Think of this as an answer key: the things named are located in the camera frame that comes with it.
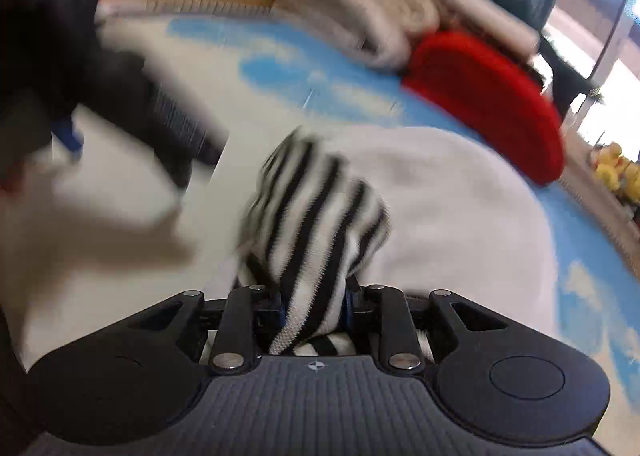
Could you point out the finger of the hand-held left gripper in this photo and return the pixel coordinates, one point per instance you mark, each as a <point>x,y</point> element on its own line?
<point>67,134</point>

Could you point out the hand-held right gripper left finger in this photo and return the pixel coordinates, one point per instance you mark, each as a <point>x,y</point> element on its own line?
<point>267,316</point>

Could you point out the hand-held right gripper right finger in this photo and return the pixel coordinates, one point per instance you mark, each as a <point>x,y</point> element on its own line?
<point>356,313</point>

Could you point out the white cardigan with striped sleeves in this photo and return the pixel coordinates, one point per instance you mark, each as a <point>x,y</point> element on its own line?
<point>450,211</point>

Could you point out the blue printed bed sheet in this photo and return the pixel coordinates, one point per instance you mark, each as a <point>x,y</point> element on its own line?
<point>280,60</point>

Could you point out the folded cream fluffy blanket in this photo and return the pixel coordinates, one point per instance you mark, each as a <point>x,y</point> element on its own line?
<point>350,0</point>

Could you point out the folded red knitted sweater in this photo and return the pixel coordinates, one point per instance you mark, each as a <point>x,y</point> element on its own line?
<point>490,90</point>

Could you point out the yellow plush toy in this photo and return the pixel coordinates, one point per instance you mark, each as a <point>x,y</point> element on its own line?
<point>610,168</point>

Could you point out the window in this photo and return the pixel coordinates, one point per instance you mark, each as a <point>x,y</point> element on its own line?
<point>615,100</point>

